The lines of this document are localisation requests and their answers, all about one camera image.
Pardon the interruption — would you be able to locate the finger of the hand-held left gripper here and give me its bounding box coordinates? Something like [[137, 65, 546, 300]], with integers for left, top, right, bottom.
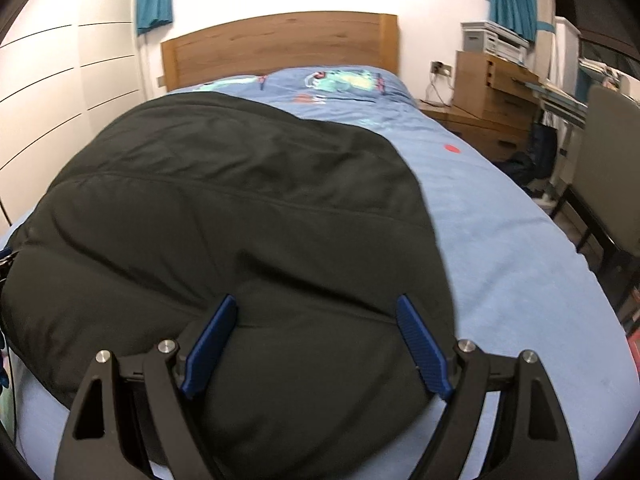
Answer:
[[0, 327, 10, 391]]

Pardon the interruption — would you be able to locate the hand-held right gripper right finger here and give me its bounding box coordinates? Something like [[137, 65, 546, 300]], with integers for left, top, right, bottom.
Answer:
[[395, 294, 581, 480]]

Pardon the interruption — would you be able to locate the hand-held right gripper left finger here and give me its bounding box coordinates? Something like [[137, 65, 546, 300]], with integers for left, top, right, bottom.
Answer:
[[52, 294, 238, 480]]

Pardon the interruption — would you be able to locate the black hooded puffer jacket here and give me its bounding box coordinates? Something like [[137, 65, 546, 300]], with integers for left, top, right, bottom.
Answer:
[[0, 92, 456, 480]]

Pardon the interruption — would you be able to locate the bed with blue sheet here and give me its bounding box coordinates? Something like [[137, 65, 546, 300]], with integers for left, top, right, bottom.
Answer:
[[0, 64, 638, 480]]

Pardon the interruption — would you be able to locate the wooden nightstand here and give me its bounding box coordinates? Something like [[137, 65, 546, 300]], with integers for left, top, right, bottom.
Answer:
[[417, 102, 532, 163]]

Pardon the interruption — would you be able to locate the beige chair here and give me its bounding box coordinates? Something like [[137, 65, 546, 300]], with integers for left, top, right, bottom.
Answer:
[[550, 85, 640, 321]]

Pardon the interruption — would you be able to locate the wooden drawer cabinet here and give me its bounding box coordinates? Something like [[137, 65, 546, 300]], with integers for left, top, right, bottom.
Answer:
[[452, 50, 543, 121]]

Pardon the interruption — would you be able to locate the white wardrobe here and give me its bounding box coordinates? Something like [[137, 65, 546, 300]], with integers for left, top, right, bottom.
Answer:
[[0, 0, 151, 231]]

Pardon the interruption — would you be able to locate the white desk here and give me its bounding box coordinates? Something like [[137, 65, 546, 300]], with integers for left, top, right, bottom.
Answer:
[[537, 57, 640, 128]]

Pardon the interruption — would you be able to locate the wooden headboard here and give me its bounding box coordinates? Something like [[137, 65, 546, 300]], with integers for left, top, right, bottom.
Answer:
[[160, 12, 401, 93]]

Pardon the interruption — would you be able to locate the grey printer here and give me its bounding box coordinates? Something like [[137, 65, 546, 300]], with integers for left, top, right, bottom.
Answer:
[[460, 21, 531, 66]]

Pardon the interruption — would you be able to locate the red stool frame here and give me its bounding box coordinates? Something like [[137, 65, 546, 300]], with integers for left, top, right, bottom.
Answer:
[[622, 327, 640, 376]]

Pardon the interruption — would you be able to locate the white power cable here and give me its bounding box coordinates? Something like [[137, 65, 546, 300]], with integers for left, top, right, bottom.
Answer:
[[425, 72, 453, 108]]

